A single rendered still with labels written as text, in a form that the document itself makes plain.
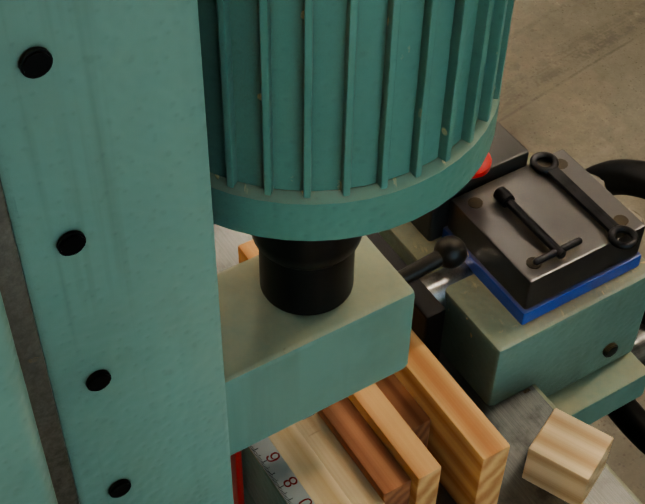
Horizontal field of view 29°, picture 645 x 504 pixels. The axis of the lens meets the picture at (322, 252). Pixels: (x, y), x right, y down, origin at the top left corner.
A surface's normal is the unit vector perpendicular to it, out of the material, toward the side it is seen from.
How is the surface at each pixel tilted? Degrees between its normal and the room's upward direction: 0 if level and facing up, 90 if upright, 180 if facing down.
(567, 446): 0
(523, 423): 0
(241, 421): 90
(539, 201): 0
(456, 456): 90
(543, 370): 90
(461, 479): 90
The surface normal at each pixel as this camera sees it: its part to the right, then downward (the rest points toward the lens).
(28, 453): 0.73, 0.52
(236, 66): -0.29, 0.71
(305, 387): 0.53, 0.63
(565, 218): 0.01, -0.67
